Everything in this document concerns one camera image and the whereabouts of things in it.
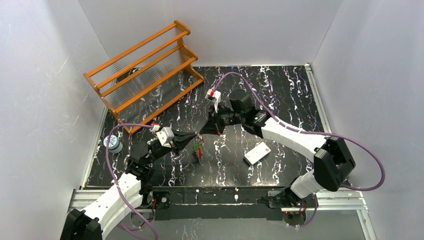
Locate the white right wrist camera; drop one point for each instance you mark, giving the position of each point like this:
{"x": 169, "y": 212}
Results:
{"x": 213, "y": 96}

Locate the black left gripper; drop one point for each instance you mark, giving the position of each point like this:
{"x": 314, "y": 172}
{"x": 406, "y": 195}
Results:
{"x": 173, "y": 144}

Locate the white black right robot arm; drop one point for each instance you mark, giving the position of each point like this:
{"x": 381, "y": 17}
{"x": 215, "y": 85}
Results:
{"x": 331, "y": 158}

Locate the orange wooden shelf rack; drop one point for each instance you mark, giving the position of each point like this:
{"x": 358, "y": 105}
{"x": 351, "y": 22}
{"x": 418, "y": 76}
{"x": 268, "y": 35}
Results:
{"x": 143, "y": 81}

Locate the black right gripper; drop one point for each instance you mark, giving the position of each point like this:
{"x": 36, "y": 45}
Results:
{"x": 216, "y": 121}

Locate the aluminium front rail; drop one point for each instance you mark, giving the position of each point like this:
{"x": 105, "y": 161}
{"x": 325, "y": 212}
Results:
{"x": 343, "y": 199}

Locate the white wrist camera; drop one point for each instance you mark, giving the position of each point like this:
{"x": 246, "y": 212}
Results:
{"x": 165, "y": 136}
{"x": 213, "y": 96}

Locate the white blue tape roll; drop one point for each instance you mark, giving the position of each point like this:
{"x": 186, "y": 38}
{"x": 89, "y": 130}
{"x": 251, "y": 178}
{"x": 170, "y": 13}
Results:
{"x": 113, "y": 143}

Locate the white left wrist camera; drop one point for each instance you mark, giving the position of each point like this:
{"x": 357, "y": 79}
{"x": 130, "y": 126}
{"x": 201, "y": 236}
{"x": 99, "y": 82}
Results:
{"x": 165, "y": 136}

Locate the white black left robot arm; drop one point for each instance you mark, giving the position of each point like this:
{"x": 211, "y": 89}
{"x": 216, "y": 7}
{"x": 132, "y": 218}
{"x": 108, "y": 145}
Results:
{"x": 95, "y": 221}

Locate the white card box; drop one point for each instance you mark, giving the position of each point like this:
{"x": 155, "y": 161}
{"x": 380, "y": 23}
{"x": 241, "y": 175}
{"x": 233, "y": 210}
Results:
{"x": 255, "y": 155}

